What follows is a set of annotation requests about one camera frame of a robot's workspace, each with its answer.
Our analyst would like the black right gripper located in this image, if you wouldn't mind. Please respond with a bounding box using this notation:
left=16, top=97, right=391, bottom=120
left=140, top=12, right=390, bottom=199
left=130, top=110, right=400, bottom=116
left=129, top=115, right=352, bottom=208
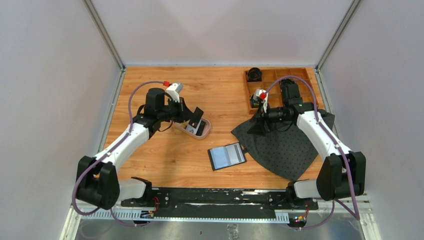
left=247, top=101, right=291, bottom=137

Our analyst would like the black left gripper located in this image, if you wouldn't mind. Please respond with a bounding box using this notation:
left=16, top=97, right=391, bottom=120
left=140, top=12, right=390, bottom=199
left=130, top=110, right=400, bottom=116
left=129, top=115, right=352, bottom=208
left=157, top=97, right=195, bottom=124

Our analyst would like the black credit card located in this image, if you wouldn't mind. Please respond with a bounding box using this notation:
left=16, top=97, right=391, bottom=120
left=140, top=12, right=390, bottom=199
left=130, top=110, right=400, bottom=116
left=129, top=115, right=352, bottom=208
left=189, top=107, right=204, bottom=128

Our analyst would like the pink oval card tray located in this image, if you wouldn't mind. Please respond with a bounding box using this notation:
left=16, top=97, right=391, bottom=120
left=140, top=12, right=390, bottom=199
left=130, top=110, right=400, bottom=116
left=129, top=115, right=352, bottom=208
left=173, top=117, right=212, bottom=140

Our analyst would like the black card holder wallet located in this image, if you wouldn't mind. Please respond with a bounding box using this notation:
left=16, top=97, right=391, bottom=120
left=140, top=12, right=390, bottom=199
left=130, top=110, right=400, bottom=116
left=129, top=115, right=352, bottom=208
left=207, top=142, right=247, bottom=171

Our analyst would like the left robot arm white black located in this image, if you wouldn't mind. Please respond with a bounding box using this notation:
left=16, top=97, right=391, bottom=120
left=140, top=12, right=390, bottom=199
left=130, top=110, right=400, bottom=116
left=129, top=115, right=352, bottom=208
left=72, top=87, right=204, bottom=210

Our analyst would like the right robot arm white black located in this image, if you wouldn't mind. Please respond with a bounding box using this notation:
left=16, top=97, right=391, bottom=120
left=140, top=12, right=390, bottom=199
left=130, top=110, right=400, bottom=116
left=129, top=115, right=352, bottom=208
left=247, top=75, right=366, bottom=209

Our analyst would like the black rolled belt green pattern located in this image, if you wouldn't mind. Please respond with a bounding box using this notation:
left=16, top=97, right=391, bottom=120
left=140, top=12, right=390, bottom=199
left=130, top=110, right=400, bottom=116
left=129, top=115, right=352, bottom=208
left=249, top=94, right=262, bottom=109

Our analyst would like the dark grey dotted cloth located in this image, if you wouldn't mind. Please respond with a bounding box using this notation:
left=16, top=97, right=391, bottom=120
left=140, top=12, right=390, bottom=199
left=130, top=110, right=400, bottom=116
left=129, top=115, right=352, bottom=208
left=231, top=120, right=319, bottom=181

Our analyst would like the wooden compartment tray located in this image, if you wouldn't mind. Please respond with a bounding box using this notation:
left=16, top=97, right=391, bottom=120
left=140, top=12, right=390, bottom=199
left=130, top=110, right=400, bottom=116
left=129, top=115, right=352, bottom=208
left=243, top=67, right=320, bottom=115

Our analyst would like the black rolled belt top left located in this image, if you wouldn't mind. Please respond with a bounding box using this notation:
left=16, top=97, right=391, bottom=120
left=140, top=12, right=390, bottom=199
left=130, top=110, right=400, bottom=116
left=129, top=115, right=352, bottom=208
left=246, top=67, right=263, bottom=83

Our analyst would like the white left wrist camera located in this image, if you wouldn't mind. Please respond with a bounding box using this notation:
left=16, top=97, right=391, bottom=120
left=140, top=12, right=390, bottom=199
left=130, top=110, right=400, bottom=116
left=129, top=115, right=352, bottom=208
left=165, top=82, right=184, bottom=103

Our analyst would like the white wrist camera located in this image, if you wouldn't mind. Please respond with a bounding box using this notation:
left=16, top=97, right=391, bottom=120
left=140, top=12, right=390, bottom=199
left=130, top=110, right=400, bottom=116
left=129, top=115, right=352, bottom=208
left=165, top=82, right=184, bottom=103
left=253, top=89, right=269, bottom=114

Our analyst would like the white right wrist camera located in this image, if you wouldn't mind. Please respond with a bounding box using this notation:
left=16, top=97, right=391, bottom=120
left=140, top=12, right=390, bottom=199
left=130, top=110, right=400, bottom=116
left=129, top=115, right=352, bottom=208
left=253, top=89, right=269, bottom=114

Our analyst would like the aluminium frame rail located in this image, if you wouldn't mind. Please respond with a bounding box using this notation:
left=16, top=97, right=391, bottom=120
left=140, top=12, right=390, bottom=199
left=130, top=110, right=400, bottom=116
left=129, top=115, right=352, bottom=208
left=60, top=195, right=381, bottom=240

